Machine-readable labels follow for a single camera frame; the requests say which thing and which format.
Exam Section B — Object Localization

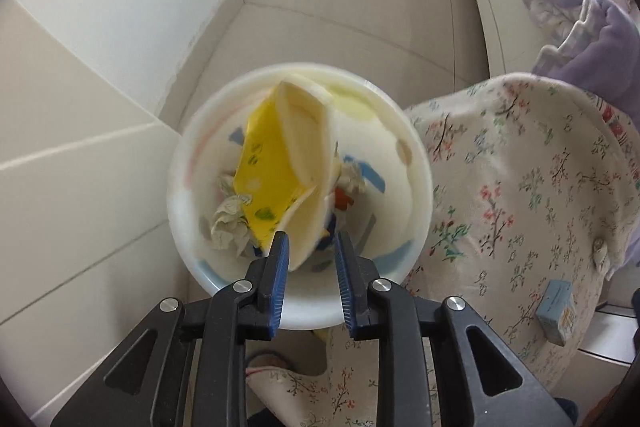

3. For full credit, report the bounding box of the small blue box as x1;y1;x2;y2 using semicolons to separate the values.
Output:
536;279;575;347

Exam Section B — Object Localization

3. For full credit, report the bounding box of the white cabinet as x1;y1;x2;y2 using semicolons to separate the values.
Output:
575;287;640;365

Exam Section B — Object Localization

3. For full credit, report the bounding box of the yellow packet with white tray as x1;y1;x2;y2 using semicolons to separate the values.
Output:
235;79;341;270

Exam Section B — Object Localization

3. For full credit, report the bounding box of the floral tablecloth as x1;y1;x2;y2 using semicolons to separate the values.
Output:
247;74;640;427

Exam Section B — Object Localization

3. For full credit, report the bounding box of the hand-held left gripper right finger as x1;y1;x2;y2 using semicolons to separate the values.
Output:
334;232;576;427

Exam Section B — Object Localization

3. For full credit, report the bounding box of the white plastic trash bin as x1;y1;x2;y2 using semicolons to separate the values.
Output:
167;63;433;332

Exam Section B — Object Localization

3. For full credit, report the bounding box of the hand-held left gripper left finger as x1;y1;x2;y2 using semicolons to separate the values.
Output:
50;232;291;427

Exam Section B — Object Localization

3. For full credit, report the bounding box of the purple bed blanket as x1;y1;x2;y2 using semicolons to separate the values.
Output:
470;0;640;108

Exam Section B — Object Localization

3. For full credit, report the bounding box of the slipper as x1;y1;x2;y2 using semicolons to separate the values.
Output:
245;351;302;378

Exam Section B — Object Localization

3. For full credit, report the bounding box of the tissue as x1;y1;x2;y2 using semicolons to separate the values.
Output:
210;172;252;254
340;159;369;196

